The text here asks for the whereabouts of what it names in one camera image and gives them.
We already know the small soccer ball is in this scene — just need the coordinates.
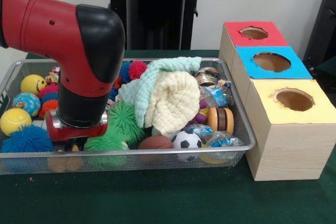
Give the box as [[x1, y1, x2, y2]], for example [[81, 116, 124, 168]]
[[172, 130, 203, 162]]

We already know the metal mesh bin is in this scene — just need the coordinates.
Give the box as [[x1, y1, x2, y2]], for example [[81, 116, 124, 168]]
[[0, 57, 257, 175]]

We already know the multicolour spiky caterpillar toy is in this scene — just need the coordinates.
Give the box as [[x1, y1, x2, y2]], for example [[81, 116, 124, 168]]
[[115, 60, 148, 90]]

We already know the yellow smiley ball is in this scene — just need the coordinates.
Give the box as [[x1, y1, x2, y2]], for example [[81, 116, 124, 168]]
[[20, 74, 48, 96]]

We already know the black chair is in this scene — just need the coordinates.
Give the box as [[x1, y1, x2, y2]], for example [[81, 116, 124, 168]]
[[301, 0, 336, 63]]

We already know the brown plush toy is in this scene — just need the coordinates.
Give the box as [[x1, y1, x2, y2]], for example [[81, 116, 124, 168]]
[[48, 144, 85, 172]]

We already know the wooden box with three holes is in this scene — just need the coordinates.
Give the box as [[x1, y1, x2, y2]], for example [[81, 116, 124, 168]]
[[218, 20, 336, 182]]

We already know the blue spiky rubber ball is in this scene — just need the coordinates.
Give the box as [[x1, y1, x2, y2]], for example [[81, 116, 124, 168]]
[[0, 125, 53, 153]]

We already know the dark green side table cloth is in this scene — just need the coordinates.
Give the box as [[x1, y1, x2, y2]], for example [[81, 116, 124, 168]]
[[313, 56, 336, 78]]

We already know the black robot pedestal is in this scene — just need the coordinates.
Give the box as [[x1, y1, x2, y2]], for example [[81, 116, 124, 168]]
[[101, 0, 212, 50]]

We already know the cream knitted cloth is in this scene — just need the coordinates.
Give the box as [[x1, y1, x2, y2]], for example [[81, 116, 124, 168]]
[[145, 71, 202, 135]]

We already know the wooden toy burger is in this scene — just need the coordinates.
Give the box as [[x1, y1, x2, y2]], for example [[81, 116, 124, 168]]
[[206, 107, 235, 135]]

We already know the mint knitted cloth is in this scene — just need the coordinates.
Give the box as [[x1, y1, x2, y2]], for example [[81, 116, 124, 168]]
[[118, 56, 203, 127]]

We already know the yellow tennis ball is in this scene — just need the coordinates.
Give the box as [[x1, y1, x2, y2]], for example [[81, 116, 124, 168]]
[[0, 108, 33, 136]]

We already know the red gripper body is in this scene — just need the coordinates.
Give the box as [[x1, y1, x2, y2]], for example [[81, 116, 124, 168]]
[[46, 111, 109, 143]]

